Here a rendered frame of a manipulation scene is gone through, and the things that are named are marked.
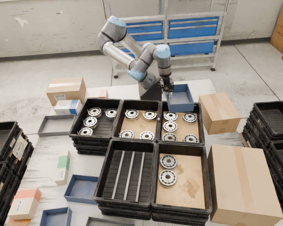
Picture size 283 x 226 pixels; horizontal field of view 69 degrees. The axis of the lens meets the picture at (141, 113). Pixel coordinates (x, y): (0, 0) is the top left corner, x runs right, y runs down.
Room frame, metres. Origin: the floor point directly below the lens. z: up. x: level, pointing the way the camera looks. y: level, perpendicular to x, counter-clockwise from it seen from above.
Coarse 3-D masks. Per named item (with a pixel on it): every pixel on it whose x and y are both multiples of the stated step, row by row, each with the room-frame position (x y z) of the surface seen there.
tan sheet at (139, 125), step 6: (126, 120) 1.11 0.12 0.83; (138, 120) 1.10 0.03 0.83; (144, 120) 1.09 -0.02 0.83; (156, 120) 1.08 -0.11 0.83; (126, 126) 1.04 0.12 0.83; (132, 126) 1.04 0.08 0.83; (138, 126) 1.03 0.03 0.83; (144, 126) 1.03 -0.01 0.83; (150, 126) 1.02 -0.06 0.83; (120, 132) 0.99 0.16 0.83; (138, 132) 0.98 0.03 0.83; (138, 138) 0.92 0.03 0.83
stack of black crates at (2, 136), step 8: (0, 128) 1.43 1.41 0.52; (8, 128) 1.43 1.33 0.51; (16, 128) 1.39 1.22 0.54; (0, 136) 1.35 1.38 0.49; (8, 136) 1.25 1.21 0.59; (16, 136) 1.33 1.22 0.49; (24, 136) 1.41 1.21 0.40; (0, 144) 1.25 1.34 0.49; (8, 144) 1.20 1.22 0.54; (0, 152) 1.07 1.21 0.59; (8, 152) 1.14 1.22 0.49; (24, 152) 1.28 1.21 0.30; (0, 160) 1.06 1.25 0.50; (8, 160) 1.08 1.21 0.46; (24, 160) 1.22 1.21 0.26; (8, 168) 1.05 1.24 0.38; (16, 168) 1.09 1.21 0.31; (24, 168) 1.17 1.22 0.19
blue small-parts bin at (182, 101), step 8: (176, 88) 1.11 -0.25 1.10; (184, 88) 1.11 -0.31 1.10; (168, 96) 0.99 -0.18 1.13; (176, 96) 1.07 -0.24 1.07; (184, 96) 1.06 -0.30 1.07; (168, 104) 0.96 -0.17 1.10; (176, 104) 0.92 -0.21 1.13; (184, 104) 0.92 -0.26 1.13; (192, 104) 0.92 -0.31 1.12; (176, 112) 0.92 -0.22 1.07
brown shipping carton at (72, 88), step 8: (56, 80) 1.69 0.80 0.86; (64, 80) 1.68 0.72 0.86; (72, 80) 1.67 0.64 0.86; (80, 80) 1.66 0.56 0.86; (48, 88) 1.56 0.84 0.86; (56, 88) 1.55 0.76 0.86; (64, 88) 1.55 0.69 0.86; (72, 88) 1.54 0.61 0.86; (80, 88) 1.55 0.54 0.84; (48, 96) 1.50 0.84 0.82; (56, 96) 1.50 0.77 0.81; (64, 96) 1.50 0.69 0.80; (72, 96) 1.50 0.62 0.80; (80, 96) 1.50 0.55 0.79
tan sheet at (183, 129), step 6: (180, 114) 1.13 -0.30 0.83; (180, 120) 1.07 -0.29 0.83; (162, 126) 1.02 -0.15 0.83; (180, 126) 1.00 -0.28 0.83; (186, 126) 1.00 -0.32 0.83; (192, 126) 0.99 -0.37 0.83; (162, 132) 0.96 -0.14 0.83; (180, 132) 0.95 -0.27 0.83; (186, 132) 0.94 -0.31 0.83; (192, 132) 0.94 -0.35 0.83; (198, 132) 0.94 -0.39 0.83; (180, 138) 0.89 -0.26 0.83; (198, 138) 0.88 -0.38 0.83
